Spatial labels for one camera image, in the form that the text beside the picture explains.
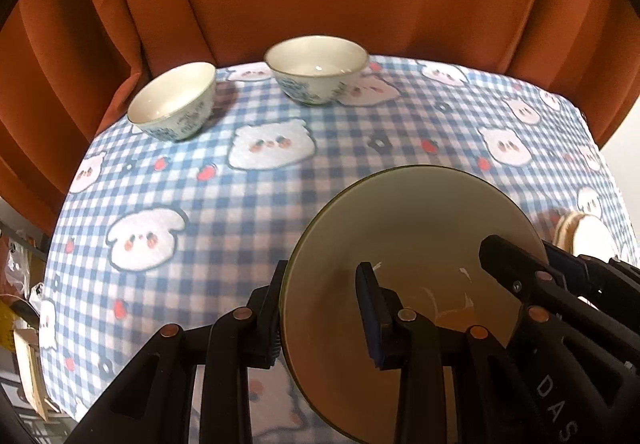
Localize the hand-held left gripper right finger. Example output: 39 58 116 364
355 262 531 444

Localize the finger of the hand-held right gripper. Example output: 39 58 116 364
478 234 571 325
542 241 640 307

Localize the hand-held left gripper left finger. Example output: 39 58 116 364
65 260 291 444

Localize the scalloped yellow-flower plate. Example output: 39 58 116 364
552 210 581 250

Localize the red-rimmed white plate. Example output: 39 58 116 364
570 214 623 262

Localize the floral ceramic bowl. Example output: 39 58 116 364
126 62 217 142
280 165 548 444
263 35 370 106

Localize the blue checked bear tablecloth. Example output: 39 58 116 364
37 54 640 444

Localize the wooden rack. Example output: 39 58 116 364
12 324 63 421

